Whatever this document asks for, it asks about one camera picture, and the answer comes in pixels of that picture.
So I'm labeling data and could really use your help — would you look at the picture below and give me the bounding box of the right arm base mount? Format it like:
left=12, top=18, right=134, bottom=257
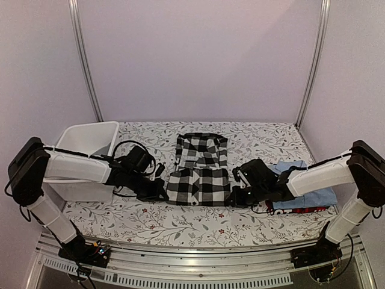
left=290, top=243, right=342, bottom=282

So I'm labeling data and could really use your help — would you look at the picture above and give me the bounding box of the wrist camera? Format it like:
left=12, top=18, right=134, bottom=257
left=232, top=158, right=278, bottom=188
left=121, top=146, right=155, bottom=176

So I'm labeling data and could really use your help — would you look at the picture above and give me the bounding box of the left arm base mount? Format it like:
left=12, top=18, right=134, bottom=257
left=58, top=235, right=111, bottom=268

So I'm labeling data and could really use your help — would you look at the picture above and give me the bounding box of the right aluminium frame post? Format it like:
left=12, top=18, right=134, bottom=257
left=295, top=0, right=331, bottom=130

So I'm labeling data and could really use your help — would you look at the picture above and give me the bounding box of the aluminium frame post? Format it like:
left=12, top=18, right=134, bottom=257
left=68, top=0, right=104, bottom=122
left=295, top=0, right=331, bottom=130

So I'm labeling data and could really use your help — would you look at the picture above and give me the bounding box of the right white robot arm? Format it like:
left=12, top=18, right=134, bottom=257
left=229, top=140, right=384, bottom=263

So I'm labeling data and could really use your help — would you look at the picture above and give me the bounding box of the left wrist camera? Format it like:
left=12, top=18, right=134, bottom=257
left=121, top=146, right=155, bottom=176

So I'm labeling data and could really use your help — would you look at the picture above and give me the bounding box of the light blue shirt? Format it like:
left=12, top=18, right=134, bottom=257
left=268, top=161, right=337, bottom=210

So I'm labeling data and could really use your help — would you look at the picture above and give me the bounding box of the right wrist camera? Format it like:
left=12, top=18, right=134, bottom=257
left=232, top=158, right=278, bottom=188

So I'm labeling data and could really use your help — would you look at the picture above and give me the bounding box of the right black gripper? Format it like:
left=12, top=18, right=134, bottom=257
left=226, top=184, right=268, bottom=208

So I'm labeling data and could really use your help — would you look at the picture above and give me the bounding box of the white plastic bin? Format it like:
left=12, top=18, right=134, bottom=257
left=43, top=121, right=119, bottom=202

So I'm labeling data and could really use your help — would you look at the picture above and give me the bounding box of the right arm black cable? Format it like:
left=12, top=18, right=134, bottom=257
left=279, top=152, right=383, bottom=219

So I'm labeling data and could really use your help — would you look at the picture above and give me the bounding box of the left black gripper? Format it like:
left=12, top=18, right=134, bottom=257
left=127, top=171, right=169, bottom=202

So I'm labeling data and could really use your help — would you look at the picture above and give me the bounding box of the red black shirt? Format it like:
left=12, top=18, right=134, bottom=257
left=265, top=200, right=330, bottom=215

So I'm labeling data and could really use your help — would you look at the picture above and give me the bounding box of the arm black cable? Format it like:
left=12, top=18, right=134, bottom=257
left=279, top=152, right=383, bottom=219
left=111, top=140, right=157, bottom=177

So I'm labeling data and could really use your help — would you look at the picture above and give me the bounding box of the black white plaid shirt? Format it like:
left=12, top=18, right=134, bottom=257
left=166, top=132, right=231, bottom=207

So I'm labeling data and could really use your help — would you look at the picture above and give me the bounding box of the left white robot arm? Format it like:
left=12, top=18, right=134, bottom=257
left=4, top=137, right=168, bottom=261

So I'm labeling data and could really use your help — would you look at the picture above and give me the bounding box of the floral white tablecloth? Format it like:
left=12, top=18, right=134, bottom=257
left=63, top=122, right=337, bottom=249

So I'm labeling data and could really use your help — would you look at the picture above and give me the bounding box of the aluminium front rail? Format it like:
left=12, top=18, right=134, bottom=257
left=26, top=233, right=379, bottom=288

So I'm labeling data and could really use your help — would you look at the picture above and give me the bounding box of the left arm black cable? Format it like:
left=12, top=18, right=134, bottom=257
left=111, top=140, right=157, bottom=177

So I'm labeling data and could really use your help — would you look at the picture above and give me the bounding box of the left aluminium frame post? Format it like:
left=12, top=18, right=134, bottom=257
left=68, top=0, right=104, bottom=122

